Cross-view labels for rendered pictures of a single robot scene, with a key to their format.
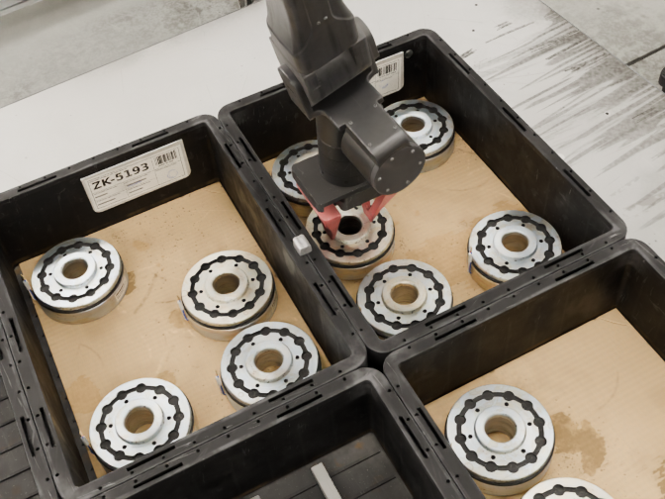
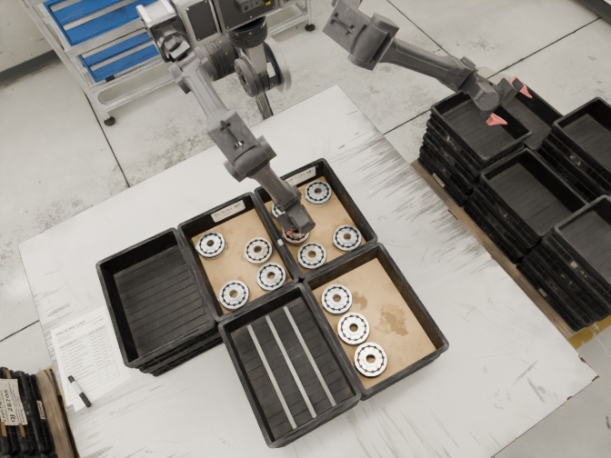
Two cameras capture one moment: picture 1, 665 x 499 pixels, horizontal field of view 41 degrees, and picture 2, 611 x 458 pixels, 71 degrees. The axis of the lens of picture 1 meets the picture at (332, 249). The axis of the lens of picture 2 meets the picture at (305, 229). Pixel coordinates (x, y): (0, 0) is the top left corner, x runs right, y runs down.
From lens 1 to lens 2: 0.61 m
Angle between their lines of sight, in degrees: 12
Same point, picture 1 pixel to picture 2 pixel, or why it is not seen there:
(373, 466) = (301, 306)
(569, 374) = (359, 279)
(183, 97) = not seen: hidden behind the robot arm
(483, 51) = (348, 145)
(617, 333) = (375, 266)
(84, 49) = (194, 103)
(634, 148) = (396, 188)
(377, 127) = (301, 218)
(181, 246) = (243, 233)
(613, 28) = (415, 96)
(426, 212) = (321, 222)
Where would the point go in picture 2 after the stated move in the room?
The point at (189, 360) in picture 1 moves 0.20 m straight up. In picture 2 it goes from (246, 273) to (235, 250)
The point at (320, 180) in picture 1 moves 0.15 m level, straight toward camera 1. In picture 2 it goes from (285, 222) to (289, 263)
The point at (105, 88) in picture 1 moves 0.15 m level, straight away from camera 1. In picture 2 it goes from (211, 157) to (203, 134)
